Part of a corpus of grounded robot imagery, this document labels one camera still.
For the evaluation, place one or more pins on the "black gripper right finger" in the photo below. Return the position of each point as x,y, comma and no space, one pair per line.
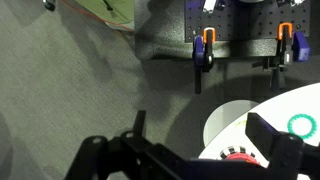
264,137

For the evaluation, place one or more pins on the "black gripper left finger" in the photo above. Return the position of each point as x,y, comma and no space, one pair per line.
139,123

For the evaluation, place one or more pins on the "white round table base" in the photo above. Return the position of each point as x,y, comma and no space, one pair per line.
223,115

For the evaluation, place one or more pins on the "blue orange clamp right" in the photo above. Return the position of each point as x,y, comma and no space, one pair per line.
292,46

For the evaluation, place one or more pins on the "blue orange clamp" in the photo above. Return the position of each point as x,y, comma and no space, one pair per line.
203,56
292,46

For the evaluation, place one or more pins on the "blue orange clamp left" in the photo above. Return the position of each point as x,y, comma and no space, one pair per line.
203,56

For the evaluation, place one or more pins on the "black perforated breadboard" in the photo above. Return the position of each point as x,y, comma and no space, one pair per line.
236,20

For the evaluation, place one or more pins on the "green mat with cable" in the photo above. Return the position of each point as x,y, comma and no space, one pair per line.
116,14

